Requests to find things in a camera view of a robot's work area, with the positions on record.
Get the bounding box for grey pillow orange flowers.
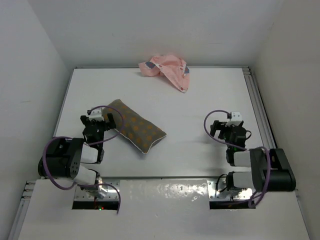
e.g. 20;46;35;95
102;99;167;154

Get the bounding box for pink bunny pillowcase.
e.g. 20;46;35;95
138;54;190;93

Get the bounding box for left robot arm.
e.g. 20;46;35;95
38;108;117;185

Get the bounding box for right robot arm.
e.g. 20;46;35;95
209;120;296;193

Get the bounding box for white front cover panel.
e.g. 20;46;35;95
19;179;309;240

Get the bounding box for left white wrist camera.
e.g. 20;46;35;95
88;107;105;122

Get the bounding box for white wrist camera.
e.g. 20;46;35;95
227;111;243;125
88;107;105;122

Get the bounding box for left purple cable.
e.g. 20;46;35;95
42;105;125;215

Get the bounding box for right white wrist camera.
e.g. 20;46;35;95
227;111;243;125

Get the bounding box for right aluminium rail frame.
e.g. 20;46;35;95
242;67;277;149

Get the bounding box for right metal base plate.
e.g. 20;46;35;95
207;179;253;202

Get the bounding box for metal base plate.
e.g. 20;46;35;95
207;179;253;202
74;185;119;202

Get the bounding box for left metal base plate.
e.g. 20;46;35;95
74;185;119;202

